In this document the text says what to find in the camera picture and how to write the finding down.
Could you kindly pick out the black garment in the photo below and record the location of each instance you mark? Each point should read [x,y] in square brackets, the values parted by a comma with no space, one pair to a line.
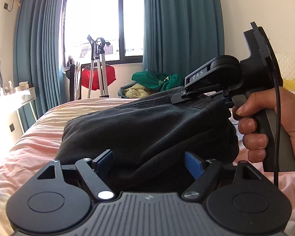
[149,138]

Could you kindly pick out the right teal curtain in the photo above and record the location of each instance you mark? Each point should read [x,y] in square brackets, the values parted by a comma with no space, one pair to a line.
[181,35]

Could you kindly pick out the silver tripod stand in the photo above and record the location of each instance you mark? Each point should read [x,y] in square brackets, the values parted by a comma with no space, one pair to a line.
[98,59]

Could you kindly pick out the left teal curtain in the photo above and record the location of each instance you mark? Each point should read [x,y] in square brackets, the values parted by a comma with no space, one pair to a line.
[36,58]

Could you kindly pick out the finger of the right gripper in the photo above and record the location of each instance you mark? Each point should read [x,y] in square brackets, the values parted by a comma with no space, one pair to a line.
[194,100]
[194,93]

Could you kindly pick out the green garment pile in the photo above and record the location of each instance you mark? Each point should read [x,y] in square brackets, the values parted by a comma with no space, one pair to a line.
[157,82]

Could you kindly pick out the black framed window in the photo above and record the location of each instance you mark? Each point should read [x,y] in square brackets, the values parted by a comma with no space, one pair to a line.
[119,22]

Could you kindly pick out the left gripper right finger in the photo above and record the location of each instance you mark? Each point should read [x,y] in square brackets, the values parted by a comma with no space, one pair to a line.
[205,173]

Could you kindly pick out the person's right hand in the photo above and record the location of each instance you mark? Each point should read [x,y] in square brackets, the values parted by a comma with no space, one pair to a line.
[254,142]

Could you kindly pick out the teal curtain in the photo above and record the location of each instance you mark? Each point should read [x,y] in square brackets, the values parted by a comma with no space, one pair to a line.
[36,58]
[181,35]

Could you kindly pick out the white vanity desk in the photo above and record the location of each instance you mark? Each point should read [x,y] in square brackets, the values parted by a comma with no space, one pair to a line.
[12,102]

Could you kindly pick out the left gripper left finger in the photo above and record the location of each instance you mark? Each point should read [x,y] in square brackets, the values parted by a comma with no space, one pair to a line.
[92,173]

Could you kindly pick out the cream knit garment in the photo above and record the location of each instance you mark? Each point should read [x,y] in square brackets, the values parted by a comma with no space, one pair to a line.
[137,91]

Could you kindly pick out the pink bed sheet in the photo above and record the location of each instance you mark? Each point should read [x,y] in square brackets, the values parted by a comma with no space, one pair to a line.
[41,142]

